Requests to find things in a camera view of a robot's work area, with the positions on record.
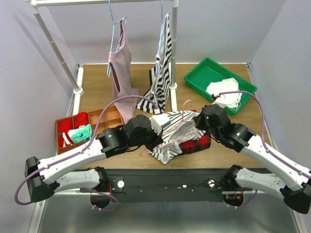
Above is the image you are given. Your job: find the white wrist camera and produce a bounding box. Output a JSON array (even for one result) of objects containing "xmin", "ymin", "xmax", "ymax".
[
  {"xmin": 211, "ymin": 96, "xmax": 226, "ymax": 108},
  {"xmin": 150, "ymin": 113, "xmax": 170, "ymax": 135}
]

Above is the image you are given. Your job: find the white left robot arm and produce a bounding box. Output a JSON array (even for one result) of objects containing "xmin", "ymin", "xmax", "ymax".
[{"xmin": 25, "ymin": 115, "xmax": 164, "ymax": 203}]

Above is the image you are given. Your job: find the blue hanger with mauve top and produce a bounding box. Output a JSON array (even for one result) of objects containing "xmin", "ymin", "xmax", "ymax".
[{"xmin": 106, "ymin": 0, "xmax": 127, "ymax": 78}]

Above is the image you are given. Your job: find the red sock roll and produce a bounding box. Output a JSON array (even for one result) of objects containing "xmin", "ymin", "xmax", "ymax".
[{"xmin": 73, "ymin": 112, "xmax": 89, "ymax": 129}]

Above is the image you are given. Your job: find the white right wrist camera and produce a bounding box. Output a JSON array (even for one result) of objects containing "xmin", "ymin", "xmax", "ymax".
[{"xmin": 211, "ymin": 96, "xmax": 226, "ymax": 108}]

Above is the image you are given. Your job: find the pink wire hanger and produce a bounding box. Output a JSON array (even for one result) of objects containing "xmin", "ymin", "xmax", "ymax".
[{"xmin": 144, "ymin": 110, "xmax": 206, "ymax": 164}]

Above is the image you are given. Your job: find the red black plaid shirt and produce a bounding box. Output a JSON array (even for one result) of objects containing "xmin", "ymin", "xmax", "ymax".
[{"xmin": 178, "ymin": 109, "xmax": 211, "ymax": 155}]

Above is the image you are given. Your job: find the orange compartment organizer box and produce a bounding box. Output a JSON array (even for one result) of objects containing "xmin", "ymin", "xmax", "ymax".
[{"xmin": 55, "ymin": 105, "xmax": 123, "ymax": 155}]

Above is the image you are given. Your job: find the thin striped tank top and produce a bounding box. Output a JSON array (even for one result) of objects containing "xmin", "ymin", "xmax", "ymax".
[{"xmin": 147, "ymin": 111, "xmax": 211, "ymax": 164}]

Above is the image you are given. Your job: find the red white striped sock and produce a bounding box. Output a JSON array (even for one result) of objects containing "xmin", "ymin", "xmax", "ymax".
[{"xmin": 58, "ymin": 132, "xmax": 73, "ymax": 148}]

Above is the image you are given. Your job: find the white cloth in tray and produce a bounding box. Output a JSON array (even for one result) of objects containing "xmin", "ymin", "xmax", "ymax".
[{"xmin": 206, "ymin": 78, "xmax": 242, "ymax": 111}]

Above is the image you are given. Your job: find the blue hanger with striped top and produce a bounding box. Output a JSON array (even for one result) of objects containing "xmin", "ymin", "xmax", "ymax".
[{"xmin": 151, "ymin": 1, "xmax": 170, "ymax": 94}]

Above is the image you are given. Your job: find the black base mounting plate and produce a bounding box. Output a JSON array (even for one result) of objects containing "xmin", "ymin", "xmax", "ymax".
[{"xmin": 94, "ymin": 168, "xmax": 227, "ymax": 203}]

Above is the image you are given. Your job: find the bold black white striped top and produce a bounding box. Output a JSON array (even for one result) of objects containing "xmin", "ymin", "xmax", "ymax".
[{"xmin": 144, "ymin": 21, "xmax": 172, "ymax": 113}]

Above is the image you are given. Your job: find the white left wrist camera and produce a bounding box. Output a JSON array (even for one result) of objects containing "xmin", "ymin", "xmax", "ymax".
[{"xmin": 150, "ymin": 113, "xmax": 170, "ymax": 135}]

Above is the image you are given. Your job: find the mauve tank top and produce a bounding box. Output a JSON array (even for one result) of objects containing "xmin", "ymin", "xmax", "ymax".
[{"xmin": 108, "ymin": 17, "xmax": 139, "ymax": 123}]

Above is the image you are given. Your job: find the silver clothes rack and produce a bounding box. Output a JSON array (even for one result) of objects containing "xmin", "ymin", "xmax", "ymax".
[{"xmin": 26, "ymin": 0, "xmax": 179, "ymax": 112}]

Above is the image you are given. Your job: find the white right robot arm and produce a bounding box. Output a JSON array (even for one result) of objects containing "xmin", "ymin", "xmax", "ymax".
[{"xmin": 194, "ymin": 104, "xmax": 311, "ymax": 214}]

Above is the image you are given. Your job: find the teal cloth bundle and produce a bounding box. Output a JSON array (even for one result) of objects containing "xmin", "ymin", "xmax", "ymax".
[{"xmin": 68, "ymin": 124, "xmax": 92, "ymax": 144}]

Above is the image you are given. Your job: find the green plastic tray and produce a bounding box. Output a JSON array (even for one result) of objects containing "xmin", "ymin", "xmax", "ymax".
[{"xmin": 184, "ymin": 58, "xmax": 257, "ymax": 102}]

